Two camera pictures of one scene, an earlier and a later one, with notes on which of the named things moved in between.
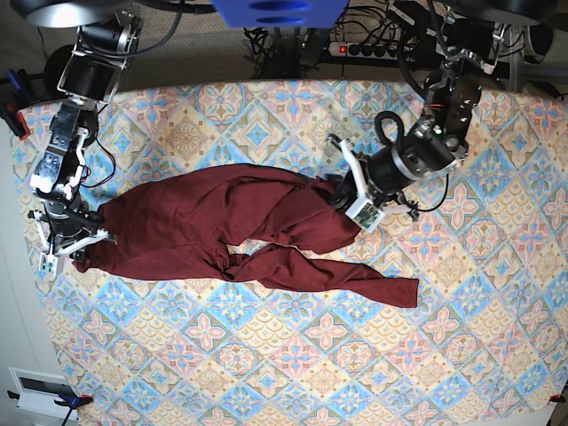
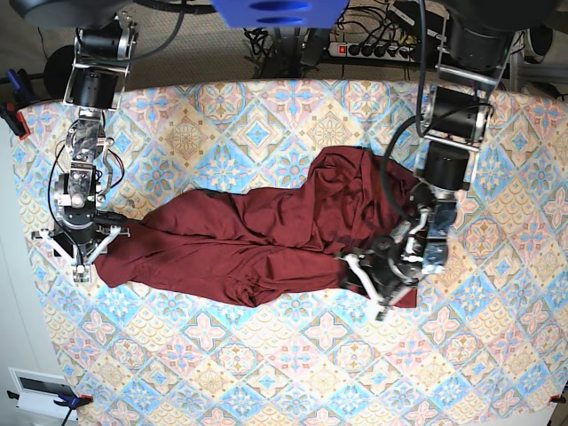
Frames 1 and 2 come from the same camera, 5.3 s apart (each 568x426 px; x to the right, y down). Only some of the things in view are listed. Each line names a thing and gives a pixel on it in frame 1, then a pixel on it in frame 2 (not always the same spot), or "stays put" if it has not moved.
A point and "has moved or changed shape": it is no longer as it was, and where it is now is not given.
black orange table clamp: (15, 119) stays put
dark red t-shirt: (201, 221) has moved or changed shape
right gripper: (385, 175) to (390, 268)
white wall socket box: (38, 391) stays put
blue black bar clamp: (74, 401) stays put
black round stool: (54, 68) stays put
